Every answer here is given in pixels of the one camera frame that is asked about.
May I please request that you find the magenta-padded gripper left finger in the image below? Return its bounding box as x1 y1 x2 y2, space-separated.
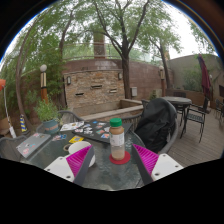
43 144 96 187

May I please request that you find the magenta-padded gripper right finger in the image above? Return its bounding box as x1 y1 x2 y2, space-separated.
130 143 184 186

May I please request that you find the green-capped brown drink bottle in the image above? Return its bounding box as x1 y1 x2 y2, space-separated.
109 117 126 161

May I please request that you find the white ceramic mug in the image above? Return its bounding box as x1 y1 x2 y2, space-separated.
68 140 97 168

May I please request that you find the small blue sticker card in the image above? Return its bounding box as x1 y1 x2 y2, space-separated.
52 133 68 142

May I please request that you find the yellow card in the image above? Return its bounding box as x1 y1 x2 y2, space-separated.
68 135 85 144

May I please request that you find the white sticker sheet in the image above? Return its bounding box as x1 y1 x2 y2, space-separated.
59 120 85 132

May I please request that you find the potted plant in blue pot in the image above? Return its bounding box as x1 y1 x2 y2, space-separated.
33 98 61 134

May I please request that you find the black laptop with stickers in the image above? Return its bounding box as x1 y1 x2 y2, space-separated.
72 120 133 145

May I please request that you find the black metal patio chair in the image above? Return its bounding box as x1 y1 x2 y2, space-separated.
179 96 211 143
213 98 224 124

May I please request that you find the round dark patio table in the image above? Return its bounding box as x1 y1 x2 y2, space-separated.
161 95 193 116

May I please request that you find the leaning pale trunk tree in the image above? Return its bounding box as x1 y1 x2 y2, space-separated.
0 6 81 134

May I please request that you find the dark forked trunk tree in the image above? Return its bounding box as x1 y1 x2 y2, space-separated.
76 0 181 100

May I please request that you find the closed maroon patio umbrella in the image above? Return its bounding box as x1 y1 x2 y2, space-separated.
197 54 212 101

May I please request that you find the slim trunk tree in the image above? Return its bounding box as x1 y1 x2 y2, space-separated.
139 26 184 91

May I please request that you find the orange patio umbrella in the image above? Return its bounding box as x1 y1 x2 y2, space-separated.
0 78 17 138

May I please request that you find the blue yellow striped post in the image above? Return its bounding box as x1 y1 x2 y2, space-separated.
19 114 28 133

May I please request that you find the wooden globe lamp post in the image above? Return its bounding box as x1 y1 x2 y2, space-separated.
39 64 49 104

